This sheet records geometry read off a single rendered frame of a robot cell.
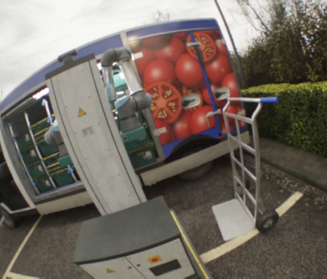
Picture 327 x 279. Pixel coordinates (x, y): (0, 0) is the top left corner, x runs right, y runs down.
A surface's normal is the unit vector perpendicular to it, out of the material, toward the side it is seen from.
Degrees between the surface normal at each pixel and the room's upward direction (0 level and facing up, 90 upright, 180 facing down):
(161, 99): 90
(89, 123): 90
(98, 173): 90
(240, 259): 0
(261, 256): 0
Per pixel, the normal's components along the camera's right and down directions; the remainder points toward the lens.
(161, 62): 0.19, 0.20
